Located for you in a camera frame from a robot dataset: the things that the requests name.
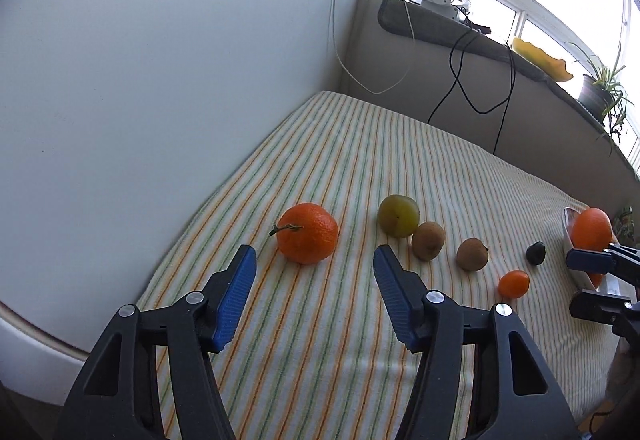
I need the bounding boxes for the large round orange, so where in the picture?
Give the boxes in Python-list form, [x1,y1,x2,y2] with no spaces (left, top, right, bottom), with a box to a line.
[570,208,613,252]

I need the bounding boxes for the small kumquat orange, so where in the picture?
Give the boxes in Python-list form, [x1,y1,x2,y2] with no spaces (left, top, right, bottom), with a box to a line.
[498,270,530,299]

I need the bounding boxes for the brown kiwi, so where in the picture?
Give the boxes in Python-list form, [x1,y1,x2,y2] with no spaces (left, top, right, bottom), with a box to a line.
[411,221,446,261]
[456,238,489,272]

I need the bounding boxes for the green plum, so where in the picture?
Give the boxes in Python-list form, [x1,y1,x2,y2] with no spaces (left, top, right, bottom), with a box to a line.
[378,194,420,238]

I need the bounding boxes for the tangerine with stem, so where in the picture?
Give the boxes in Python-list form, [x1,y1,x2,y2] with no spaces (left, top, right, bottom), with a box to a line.
[269,203,338,264]

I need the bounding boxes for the medium tangerine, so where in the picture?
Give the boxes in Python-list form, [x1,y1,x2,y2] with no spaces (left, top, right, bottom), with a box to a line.
[587,272,604,288]

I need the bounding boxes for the white floral plate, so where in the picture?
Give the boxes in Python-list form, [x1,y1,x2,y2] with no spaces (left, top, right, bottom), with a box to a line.
[562,207,632,296]

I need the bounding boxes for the green snack package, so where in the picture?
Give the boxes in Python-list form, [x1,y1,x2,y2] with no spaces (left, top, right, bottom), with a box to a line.
[612,205,634,243]

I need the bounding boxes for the potted spider plant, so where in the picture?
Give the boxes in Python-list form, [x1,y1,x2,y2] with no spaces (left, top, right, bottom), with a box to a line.
[567,41,634,142]

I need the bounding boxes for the yellow fruit bowl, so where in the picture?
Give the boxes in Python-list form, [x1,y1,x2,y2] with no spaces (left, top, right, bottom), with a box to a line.
[512,37,574,82]

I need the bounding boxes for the striped tablecloth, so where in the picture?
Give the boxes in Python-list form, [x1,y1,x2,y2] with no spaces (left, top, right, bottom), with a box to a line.
[139,92,617,439]

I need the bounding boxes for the white refrigerator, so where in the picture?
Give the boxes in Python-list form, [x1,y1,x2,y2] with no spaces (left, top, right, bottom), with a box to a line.
[1,0,357,404]

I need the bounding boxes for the white cable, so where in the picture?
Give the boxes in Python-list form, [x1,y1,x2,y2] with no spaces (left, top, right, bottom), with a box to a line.
[331,0,417,97]

